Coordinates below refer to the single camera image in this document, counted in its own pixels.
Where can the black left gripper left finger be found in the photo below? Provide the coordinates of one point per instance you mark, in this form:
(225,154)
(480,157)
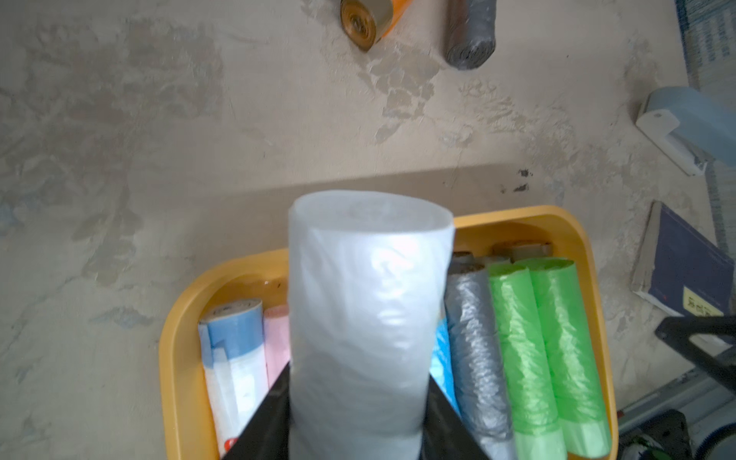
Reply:
(266,436)

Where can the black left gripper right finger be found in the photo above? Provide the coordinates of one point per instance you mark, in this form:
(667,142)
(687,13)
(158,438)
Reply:
(444,435)

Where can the light blue trash bag roll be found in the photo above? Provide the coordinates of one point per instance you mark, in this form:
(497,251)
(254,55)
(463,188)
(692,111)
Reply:
(441,363)

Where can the white blue trash bag roll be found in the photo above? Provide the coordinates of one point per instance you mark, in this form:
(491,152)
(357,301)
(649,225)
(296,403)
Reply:
(233,357)

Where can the pink trash bag roll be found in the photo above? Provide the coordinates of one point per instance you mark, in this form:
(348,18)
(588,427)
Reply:
(277,341)

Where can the green trash bag roll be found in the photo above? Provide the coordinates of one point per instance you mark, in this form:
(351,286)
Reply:
(574,375)

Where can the white blue-end trash bag roll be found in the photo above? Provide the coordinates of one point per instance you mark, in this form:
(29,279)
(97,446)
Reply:
(367,276)

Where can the dark grey trash bag roll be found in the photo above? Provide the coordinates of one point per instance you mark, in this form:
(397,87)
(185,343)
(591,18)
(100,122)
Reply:
(462,257)

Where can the small orange roll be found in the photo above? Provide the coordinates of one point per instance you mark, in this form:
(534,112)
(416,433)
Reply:
(523,249)

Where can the yellow plastic storage tray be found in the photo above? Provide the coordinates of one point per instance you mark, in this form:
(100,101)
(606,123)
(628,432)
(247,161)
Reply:
(187,418)

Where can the orange trash bag roll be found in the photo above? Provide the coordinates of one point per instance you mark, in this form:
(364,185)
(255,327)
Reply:
(366,22)

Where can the dark blue notebook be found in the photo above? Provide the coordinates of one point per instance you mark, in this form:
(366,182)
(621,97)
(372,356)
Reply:
(679,270)

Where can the light blue stapler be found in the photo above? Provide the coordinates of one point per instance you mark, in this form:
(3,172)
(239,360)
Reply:
(689,128)

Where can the tape roll on rail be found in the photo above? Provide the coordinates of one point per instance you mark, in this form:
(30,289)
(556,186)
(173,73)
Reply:
(713,441)

